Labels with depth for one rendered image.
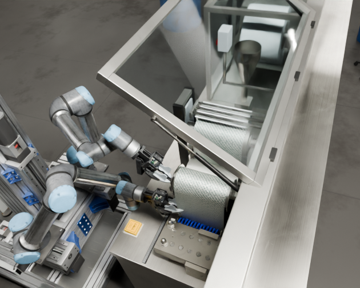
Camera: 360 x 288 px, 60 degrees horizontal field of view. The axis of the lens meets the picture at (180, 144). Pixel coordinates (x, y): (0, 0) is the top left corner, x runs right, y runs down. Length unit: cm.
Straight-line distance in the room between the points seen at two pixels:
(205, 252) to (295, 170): 56
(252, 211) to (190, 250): 68
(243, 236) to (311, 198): 42
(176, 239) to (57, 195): 57
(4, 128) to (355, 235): 255
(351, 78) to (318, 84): 268
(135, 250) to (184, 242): 30
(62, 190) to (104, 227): 122
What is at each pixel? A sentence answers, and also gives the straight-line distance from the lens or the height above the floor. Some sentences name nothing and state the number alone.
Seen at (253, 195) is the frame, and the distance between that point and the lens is 91.
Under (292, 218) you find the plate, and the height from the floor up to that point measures 144.
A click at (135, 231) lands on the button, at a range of 171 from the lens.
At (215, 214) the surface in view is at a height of 116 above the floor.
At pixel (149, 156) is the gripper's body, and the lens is 136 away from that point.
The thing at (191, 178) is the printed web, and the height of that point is 131.
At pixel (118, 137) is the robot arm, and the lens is 134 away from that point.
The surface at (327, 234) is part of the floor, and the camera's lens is 283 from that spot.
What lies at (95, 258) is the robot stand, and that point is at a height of 21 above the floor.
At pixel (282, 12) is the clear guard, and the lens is 159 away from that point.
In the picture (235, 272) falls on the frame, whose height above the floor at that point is 165.
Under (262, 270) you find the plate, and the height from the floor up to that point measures 144.
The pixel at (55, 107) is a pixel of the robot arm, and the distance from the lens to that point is 168.
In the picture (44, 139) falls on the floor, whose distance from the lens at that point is 384.
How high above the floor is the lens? 242
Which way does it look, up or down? 48 degrees down
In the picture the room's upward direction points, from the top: 8 degrees counter-clockwise
